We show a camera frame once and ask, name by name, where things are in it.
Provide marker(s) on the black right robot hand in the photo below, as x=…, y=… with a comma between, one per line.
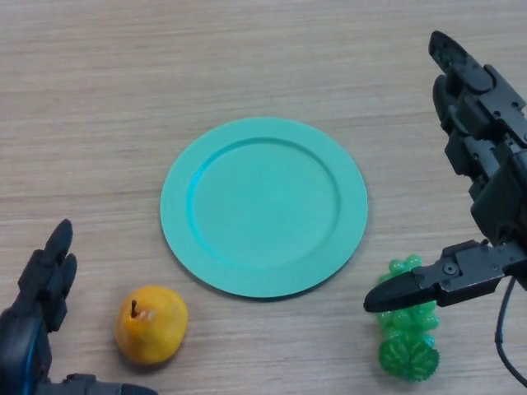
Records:
x=494, y=131

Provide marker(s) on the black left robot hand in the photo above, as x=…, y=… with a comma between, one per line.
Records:
x=20, y=341

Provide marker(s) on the yellow pear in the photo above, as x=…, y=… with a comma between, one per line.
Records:
x=152, y=329

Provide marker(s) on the green round plate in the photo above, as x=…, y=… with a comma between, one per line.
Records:
x=263, y=205

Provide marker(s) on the green plastic grape bunch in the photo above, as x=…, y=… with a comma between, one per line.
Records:
x=407, y=358

